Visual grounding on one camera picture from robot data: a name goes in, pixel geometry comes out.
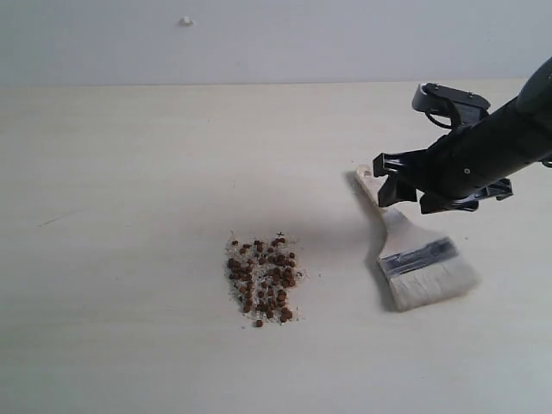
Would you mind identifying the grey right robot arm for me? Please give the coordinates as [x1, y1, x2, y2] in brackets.
[373, 61, 551, 214]

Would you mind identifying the white wall plug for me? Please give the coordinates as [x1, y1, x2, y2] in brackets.
[179, 16, 195, 27]

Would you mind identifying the wooden paint brush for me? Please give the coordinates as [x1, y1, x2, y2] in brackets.
[355, 165, 480, 311]

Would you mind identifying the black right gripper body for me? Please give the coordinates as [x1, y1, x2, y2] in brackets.
[373, 129, 514, 201]

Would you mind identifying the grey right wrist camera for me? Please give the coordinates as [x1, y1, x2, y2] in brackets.
[411, 83, 491, 130]

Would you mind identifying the brown and white granule pile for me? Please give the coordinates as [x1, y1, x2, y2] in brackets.
[222, 229, 327, 331]

